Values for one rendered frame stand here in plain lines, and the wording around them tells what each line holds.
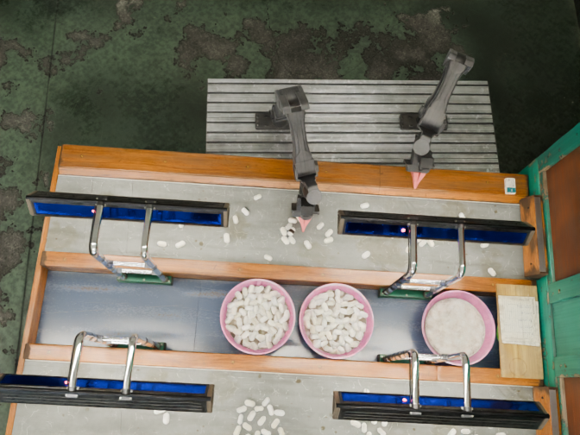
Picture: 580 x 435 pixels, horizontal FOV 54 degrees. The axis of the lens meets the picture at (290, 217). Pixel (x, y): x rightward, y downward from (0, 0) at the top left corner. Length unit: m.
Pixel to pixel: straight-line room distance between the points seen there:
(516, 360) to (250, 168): 1.19
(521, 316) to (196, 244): 1.21
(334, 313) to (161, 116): 1.59
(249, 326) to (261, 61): 1.71
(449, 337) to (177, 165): 1.19
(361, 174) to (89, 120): 1.62
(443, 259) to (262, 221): 0.69
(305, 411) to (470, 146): 1.25
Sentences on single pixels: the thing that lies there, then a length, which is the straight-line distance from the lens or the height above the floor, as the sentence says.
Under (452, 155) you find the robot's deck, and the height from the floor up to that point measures 0.67.
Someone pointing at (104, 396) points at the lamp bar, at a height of 1.11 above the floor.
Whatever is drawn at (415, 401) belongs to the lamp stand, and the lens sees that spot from 1.74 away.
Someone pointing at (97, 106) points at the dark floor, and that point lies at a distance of 3.27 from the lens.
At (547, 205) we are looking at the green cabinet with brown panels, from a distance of 2.28.
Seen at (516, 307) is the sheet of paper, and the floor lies 0.78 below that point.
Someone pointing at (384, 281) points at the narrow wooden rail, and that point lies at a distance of 2.12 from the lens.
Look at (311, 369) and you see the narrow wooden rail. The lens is 2.04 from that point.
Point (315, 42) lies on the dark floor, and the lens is 3.38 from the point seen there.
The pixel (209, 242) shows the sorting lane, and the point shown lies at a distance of 2.13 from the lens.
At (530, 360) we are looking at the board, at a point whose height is 0.78.
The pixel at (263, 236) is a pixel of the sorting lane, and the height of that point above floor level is 0.74.
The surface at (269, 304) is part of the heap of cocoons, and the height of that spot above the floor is 0.73.
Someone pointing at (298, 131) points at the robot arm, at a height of 1.04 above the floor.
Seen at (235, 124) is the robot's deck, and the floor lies 0.67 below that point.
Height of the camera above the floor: 2.80
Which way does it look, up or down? 73 degrees down
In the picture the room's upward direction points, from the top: 10 degrees clockwise
